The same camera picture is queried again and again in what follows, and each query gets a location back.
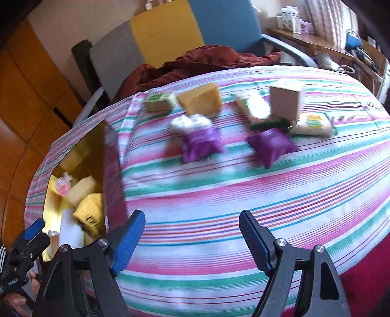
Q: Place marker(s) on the small green box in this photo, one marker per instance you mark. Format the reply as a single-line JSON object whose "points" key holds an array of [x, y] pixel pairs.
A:
{"points": [[160, 102]]}

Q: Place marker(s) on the dark red jacket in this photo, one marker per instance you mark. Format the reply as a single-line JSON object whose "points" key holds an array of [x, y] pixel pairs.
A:
{"points": [[189, 61]]}

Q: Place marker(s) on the pink thread spool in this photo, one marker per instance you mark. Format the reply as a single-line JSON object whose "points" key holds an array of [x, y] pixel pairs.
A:
{"points": [[63, 186]]}

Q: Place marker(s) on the small cardboard box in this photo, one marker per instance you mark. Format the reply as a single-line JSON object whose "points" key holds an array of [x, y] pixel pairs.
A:
{"points": [[286, 102]]}

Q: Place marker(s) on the wooden side desk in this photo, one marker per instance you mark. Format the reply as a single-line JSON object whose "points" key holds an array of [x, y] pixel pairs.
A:
{"points": [[304, 38]]}

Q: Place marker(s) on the grey yellow blue armchair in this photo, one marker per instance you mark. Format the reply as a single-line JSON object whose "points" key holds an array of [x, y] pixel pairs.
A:
{"points": [[164, 30]]}

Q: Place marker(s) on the purple snack packet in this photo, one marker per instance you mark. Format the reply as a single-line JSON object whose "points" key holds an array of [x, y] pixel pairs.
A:
{"points": [[272, 147], [202, 146]]}

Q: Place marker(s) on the yellow scrub sponge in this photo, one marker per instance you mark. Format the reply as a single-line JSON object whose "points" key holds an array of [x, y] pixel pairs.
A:
{"points": [[90, 213]]}

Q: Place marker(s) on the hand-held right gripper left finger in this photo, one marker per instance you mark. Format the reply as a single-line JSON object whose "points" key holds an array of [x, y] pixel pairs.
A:
{"points": [[128, 240]]}

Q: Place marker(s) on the small pink box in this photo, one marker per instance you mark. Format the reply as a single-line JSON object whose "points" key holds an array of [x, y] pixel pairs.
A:
{"points": [[307, 27]]}

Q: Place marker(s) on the black rolled mat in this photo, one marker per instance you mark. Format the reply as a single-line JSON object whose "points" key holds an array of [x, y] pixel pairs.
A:
{"points": [[82, 61]]}

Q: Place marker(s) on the striped pink curtain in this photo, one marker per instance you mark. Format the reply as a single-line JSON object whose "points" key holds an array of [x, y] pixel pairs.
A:
{"points": [[329, 18]]}

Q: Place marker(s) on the gold tin box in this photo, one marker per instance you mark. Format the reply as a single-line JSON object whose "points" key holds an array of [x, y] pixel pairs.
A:
{"points": [[80, 152]]}

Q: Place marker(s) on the wooden wardrobe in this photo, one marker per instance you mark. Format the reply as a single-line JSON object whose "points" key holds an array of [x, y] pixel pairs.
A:
{"points": [[30, 91]]}

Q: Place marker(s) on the dark green stick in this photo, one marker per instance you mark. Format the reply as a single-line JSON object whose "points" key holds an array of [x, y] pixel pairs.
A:
{"points": [[265, 125]]}

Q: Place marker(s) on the white plastic bag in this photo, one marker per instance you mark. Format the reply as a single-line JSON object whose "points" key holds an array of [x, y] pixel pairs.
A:
{"points": [[71, 230], [190, 123]]}

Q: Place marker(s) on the blue bag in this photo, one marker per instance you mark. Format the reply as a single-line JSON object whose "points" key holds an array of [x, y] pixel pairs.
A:
{"points": [[353, 41]]}

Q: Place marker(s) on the yellow green packet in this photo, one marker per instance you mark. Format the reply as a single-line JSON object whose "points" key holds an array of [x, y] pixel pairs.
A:
{"points": [[312, 125]]}

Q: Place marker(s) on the white carton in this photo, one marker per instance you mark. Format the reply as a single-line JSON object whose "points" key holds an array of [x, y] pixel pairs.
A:
{"points": [[291, 19]]}

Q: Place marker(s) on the white snack packet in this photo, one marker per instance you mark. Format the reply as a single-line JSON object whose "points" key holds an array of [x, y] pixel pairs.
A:
{"points": [[253, 105]]}

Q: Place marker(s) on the red blanket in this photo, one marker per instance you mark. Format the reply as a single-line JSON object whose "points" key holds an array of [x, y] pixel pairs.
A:
{"points": [[359, 274]]}

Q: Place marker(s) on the person's left hand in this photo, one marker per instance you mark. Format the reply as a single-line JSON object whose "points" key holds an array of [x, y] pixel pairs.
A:
{"points": [[19, 303]]}

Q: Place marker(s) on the striped tablecloth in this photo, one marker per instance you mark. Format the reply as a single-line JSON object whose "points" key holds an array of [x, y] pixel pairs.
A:
{"points": [[243, 189]]}

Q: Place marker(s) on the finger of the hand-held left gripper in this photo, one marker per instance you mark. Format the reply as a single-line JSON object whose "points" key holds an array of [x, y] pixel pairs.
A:
{"points": [[30, 250], [35, 228]]}

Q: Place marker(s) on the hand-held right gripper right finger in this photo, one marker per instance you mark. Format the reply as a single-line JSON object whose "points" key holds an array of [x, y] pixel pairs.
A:
{"points": [[257, 247]]}

